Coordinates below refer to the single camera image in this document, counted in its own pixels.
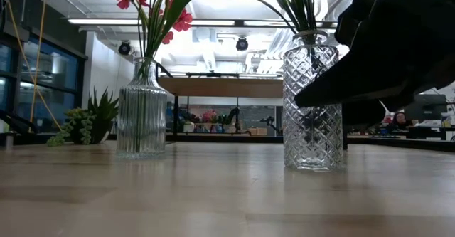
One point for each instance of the black computer monitor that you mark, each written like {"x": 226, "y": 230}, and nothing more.
{"x": 435, "y": 107}

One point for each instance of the blue artificial flower bunch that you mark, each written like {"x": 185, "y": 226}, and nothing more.
{"x": 298, "y": 5}

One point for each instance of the round black ceiling spotlight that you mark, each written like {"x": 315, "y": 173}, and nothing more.
{"x": 124, "y": 47}
{"x": 242, "y": 44}

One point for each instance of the ribbed clear glass vase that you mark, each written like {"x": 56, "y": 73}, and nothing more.
{"x": 142, "y": 123}

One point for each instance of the small grey post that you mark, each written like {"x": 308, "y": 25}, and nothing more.
{"x": 9, "y": 141}

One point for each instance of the person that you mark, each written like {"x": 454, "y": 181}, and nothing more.
{"x": 400, "y": 119}

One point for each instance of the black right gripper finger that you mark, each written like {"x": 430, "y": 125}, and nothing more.
{"x": 355, "y": 84}
{"x": 366, "y": 114}

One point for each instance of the long ceiling light bar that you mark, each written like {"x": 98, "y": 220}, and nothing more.
{"x": 106, "y": 21}

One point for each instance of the red artificial flower bunch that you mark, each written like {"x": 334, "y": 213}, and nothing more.
{"x": 183, "y": 20}

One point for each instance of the wooden shelf with black legs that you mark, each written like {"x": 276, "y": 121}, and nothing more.
{"x": 220, "y": 87}

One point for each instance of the potted green succulent plant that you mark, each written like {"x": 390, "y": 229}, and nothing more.
{"x": 103, "y": 112}

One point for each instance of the large dark window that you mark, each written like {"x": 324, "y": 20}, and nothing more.
{"x": 53, "y": 69}

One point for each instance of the diamond-cut clear glass vase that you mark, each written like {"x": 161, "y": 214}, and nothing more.
{"x": 309, "y": 141}

